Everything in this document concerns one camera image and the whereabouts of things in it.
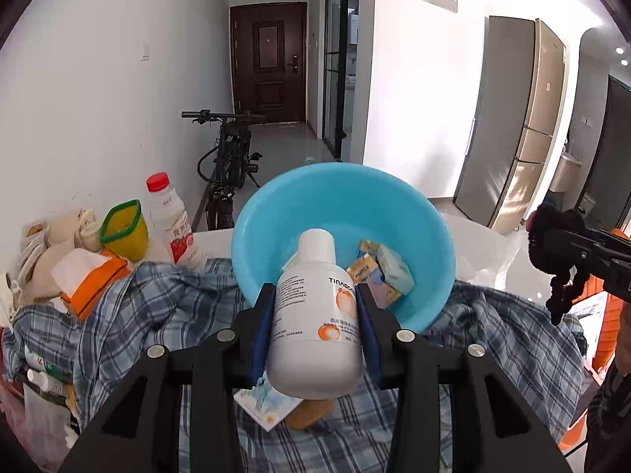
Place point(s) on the light green small box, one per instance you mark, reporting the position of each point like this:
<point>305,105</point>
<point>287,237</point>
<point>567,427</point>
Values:
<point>394,268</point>

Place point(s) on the blue plaid cloth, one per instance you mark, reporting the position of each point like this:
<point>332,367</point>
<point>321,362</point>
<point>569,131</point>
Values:
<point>148,305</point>

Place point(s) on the white blue carton box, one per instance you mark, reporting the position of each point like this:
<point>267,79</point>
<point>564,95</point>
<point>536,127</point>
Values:
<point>261,406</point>

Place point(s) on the silver refrigerator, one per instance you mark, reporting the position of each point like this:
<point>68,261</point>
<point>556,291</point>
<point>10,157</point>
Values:
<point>503,108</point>

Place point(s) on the orange chair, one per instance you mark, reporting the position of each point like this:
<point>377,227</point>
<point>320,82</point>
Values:
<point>606,335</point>

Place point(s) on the orange plastic soap box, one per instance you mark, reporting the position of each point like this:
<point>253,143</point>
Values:
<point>308,414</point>

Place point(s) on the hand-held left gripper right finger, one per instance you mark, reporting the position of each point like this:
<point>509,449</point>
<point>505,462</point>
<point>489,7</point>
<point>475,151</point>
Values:
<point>370,350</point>

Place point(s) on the black framed glass door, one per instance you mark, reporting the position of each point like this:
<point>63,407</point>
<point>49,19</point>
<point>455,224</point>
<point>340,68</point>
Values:
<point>340,83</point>

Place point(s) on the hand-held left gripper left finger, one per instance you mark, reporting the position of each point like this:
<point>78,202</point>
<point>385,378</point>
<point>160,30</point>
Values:
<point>257,350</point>

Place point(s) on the yellow cup green rim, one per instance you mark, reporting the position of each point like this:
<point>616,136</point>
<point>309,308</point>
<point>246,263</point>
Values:
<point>125,239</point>

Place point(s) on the clear plastic bag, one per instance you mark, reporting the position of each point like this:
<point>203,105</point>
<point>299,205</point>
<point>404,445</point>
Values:
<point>39,428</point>

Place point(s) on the blue plastic basin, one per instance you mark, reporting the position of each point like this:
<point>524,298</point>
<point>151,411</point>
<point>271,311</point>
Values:
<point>325,197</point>

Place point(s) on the black bicycle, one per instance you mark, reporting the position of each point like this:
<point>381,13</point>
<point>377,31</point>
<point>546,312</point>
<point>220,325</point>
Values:
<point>231,148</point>

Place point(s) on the green white packet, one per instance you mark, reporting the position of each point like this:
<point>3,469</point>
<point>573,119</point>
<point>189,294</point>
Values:
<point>49,364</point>

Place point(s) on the white plastic bottle orange print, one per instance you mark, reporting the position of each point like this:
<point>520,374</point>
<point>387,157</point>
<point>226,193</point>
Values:
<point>305,325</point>

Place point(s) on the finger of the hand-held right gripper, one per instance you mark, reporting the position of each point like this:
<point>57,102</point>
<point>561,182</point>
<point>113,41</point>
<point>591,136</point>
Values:
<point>591,240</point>
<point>591,266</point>

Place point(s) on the purple tan small box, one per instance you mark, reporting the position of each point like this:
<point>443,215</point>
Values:
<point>383,294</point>

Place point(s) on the dark brown door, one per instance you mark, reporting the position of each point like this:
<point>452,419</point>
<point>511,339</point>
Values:
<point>268,59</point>

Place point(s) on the pale yellow small box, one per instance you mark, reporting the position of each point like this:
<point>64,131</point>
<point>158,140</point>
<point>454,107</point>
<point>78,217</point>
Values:
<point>369,249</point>

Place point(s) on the white wall switch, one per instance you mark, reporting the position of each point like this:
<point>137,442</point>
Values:
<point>143,51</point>

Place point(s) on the person's dark clothing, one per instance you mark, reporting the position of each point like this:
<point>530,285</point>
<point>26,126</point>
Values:
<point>614,419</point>

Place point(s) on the beige cloth bag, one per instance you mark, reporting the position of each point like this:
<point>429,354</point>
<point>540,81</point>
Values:
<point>54,236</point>

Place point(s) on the orange white tissue pack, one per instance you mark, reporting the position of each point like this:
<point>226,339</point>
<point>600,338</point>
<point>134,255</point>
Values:
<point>93,286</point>

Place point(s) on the yogurt drink bottle red cap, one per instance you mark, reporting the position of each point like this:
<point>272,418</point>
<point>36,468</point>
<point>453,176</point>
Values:
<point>172,221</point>

